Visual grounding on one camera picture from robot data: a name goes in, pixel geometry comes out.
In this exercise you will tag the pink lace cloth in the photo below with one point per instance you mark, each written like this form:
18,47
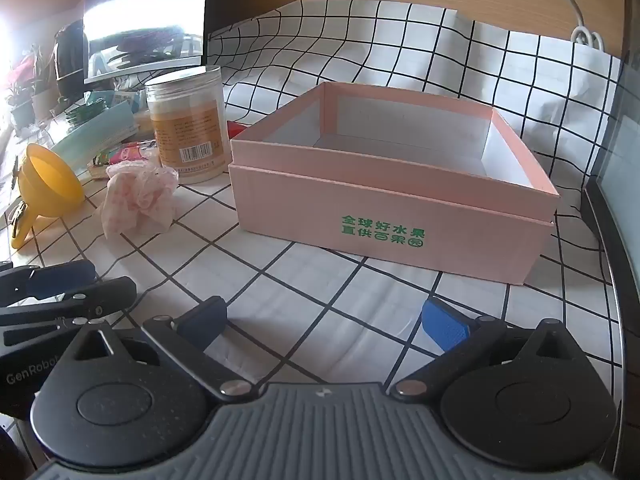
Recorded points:
135,205

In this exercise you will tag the yellow tape roll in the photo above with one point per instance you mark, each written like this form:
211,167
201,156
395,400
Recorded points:
50,185

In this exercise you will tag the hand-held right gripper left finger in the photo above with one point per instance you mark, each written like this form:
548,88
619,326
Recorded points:
204,321

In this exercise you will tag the white checkered tablecloth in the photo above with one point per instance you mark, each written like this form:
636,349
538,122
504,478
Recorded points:
300,270

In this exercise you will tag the pink cardboard box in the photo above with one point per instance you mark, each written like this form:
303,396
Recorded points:
350,200

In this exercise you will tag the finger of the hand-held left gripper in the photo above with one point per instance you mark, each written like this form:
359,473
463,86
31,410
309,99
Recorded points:
62,277
107,292

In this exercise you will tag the cartoon print tissue packet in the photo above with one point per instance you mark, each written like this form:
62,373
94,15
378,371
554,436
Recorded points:
125,156

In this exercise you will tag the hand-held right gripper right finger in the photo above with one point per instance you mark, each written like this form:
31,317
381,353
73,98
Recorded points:
446,329

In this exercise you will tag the dark framed glass panel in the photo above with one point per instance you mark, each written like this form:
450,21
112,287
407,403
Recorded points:
620,150

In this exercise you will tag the red packet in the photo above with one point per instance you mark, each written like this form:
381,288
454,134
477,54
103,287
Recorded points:
235,128

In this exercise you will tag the clear plastic jar beige label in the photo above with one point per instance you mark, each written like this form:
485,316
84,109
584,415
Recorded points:
185,130

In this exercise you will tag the black and white charm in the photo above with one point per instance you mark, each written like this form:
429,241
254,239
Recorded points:
17,215

